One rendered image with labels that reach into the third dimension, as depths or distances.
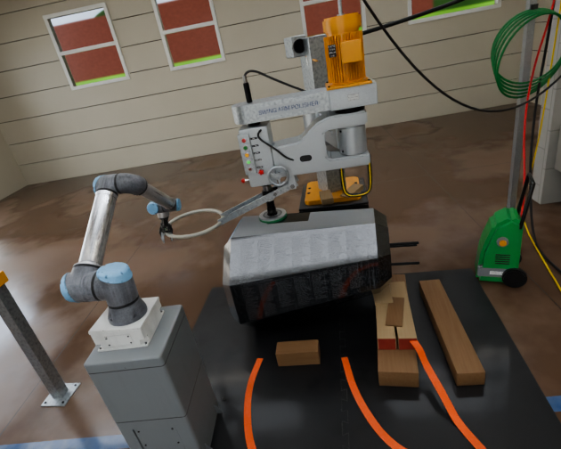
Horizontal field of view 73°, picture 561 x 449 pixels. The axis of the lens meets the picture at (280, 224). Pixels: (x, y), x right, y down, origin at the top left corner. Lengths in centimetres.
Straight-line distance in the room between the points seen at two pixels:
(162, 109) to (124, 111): 87
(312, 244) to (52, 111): 832
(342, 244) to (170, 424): 147
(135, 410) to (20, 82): 886
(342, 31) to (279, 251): 145
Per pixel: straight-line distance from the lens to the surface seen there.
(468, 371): 267
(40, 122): 1038
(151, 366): 203
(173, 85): 893
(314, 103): 257
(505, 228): 332
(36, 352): 324
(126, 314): 203
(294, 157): 266
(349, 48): 249
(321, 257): 259
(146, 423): 237
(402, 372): 259
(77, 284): 207
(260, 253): 268
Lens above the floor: 207
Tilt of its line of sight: 26 degrees down
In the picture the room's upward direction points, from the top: 11 degrees counter-clockwise
